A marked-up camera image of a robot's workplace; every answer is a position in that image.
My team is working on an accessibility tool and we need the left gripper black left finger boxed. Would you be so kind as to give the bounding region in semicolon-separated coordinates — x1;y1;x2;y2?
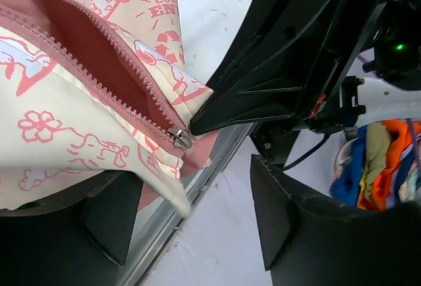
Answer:
1;170;143;285

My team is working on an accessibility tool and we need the pile of colourful clothes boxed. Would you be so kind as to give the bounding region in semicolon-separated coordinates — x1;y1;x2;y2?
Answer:
330;119;420;211

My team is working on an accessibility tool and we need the aluminium table edge rail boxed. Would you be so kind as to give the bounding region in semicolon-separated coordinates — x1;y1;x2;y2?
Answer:
116;124;255;285

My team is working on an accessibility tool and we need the pink Snoopy zip jacket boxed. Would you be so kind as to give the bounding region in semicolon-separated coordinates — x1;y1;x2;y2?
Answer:
1;0;217;216

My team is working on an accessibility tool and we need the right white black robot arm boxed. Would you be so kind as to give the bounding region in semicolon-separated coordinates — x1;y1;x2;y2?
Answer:
190;0;420;135

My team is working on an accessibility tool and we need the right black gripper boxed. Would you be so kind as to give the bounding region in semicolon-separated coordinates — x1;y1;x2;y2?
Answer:
210;0;420;133

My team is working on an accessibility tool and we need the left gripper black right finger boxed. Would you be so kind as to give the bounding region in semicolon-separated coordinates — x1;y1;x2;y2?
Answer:
250;155;420;286

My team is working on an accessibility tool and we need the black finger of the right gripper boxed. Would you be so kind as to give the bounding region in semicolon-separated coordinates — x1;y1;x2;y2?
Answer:
190;85;302;135

